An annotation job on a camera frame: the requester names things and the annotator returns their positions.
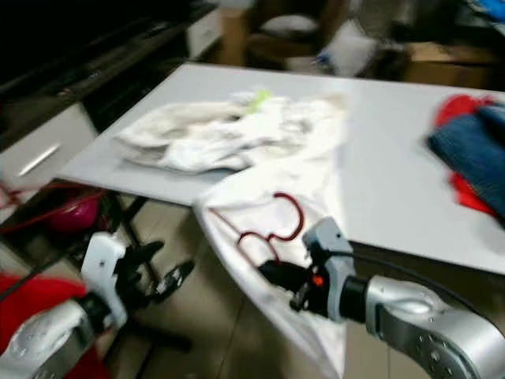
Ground blue denim jeans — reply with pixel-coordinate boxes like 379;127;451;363
426;107;505;218

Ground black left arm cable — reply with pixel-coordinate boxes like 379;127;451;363
0;257;88;305

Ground grey table with black legs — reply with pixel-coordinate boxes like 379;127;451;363
57;63;505;277

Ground dark brown cabinet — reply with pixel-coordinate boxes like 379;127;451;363
0;0;206;96

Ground dark grey pillow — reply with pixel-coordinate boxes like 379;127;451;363
260;14;320;36

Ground red shirt with white trim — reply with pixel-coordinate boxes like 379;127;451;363
0;272;103;379

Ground cream white garment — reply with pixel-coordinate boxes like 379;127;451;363
114;88;348;173

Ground pink bucket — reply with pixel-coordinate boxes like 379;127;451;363
47;196;102;234

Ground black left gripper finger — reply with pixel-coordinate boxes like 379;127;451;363
154;259;196;299
126;239;166;265

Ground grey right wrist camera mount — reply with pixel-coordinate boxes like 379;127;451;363
301;217;356;321

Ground brown cardboard box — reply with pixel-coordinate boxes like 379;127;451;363
402;41;505;89

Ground light grey pillow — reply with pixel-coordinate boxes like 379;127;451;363
324;22;378;76

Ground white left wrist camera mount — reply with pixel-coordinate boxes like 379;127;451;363
83;231;129;307

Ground plain white shirt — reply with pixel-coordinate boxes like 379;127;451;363
193;142;352;379

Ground light green cloth piece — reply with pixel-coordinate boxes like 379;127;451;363
245;88;273;113

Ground console with white drawers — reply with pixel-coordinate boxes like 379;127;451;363
0;8;226;198

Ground brown armchair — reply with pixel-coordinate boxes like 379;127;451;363
241;0;352;68

